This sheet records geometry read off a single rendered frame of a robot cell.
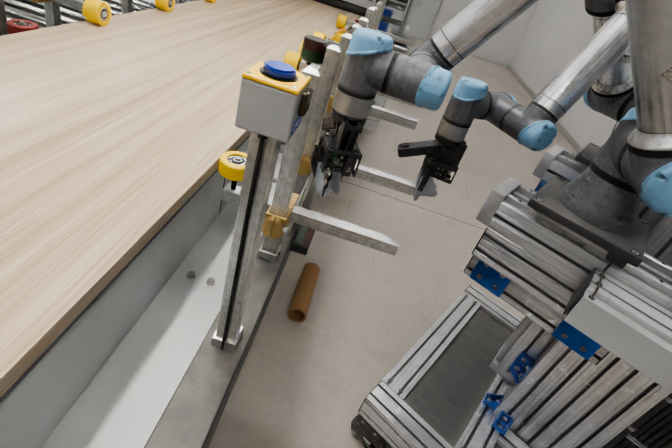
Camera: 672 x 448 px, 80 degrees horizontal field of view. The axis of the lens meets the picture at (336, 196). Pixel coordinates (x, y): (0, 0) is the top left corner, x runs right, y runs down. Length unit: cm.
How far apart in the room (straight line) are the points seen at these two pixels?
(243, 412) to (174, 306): 67
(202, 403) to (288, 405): 85
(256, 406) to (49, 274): 104
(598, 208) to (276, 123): 69
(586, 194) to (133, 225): 86
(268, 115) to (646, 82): 57
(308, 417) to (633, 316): 107
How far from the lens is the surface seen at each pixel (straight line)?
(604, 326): 93
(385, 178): 115
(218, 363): 81
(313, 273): 190
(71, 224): 75
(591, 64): 108
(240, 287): 70
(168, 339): 93
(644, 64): 77
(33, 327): 62
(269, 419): 156
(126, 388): 88
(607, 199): 96
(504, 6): 84
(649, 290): 102
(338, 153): 78
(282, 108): 49
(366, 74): 74
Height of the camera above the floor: 138
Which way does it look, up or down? 32 degrees down
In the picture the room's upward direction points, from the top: 18 degrees clockwise
